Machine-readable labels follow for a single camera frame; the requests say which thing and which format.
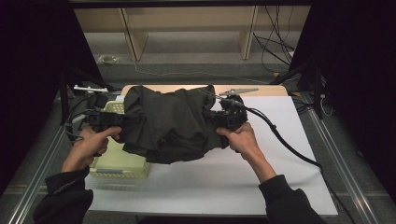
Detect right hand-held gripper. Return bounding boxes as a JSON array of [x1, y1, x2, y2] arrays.
[[209, 87, 260, 131]]

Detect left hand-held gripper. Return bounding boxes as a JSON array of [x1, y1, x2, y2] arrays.
[[73, 84, 138, 133]]

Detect pale yellow plastic basket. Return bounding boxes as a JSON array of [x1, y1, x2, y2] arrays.
[[89, 100, 151, 180]]

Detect dark pleated skirt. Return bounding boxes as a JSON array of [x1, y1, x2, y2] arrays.
[[120, 84, 232, 165]]

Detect person's right hand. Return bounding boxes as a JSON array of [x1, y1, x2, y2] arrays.
[[216, 121, 262, 161]]

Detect person's left hand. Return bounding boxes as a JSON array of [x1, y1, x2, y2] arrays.
[[61, 125, 122, 174]]

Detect crumpled clear plastic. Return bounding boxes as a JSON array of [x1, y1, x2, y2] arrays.
[[98, 54, 120, 65]]

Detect white foam board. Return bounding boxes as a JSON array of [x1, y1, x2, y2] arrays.
[[84, 95, 339, 217]]

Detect black curtain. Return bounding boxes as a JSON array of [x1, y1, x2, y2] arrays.
[[289, 0, 396, 197], [0, 0, 104, 197]]

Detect wooden shelf unit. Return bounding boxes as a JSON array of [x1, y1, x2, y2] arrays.
[[74, 5, 312, 62]]

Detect black floor cables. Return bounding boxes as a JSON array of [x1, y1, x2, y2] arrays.
[[290, 97, 316, 115]]

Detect black cable bundle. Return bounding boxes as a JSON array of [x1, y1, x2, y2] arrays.
[[252, 5, 297, 74]]

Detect aluminium floor rail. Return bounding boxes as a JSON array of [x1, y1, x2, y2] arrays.
[[7, 99, 85, 224], [300, 92, 381, 224]]

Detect white cable coil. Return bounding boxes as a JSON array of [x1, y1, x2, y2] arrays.
[[318, 92, 334, 119]]

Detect black overhead frame bar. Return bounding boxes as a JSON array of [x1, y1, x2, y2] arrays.
[[68, 0, 312, 8]]

